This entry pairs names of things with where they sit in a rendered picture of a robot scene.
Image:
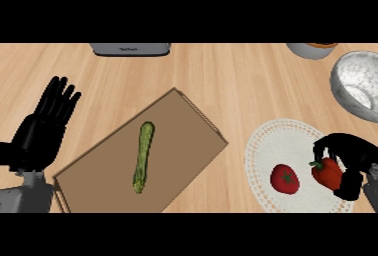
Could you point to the white round placemat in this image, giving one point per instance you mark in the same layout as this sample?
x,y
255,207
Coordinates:
x,y
286,150

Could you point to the white marbled bowl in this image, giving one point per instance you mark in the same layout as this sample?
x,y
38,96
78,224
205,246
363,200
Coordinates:
x,y
360,85

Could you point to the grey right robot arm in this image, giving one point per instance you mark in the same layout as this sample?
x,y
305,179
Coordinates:
x,y
372,190

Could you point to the red tomato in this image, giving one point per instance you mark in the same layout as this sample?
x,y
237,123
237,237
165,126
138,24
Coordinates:
x,y
286,179

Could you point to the grey appliance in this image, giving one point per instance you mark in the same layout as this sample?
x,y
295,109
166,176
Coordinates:
x,y
131,49

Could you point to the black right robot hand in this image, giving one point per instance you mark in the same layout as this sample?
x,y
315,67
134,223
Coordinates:
x,y
351,156

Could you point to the red bell pepper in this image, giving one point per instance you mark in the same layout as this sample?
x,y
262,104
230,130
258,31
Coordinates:
x,y
327,172

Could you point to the brown cutting board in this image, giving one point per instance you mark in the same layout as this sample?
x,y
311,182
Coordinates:
x,y
113,166

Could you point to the white cup with orange contents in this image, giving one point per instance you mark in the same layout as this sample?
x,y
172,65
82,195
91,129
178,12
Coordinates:
x,y
312,50

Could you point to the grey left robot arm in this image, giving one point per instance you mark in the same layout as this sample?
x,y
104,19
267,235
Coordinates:
x,y
27,195

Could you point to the green asparagus spear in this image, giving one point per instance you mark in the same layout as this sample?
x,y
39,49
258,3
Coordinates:
x,y
143,156

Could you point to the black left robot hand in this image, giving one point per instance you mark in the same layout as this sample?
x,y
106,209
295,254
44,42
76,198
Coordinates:
x,y
39,136

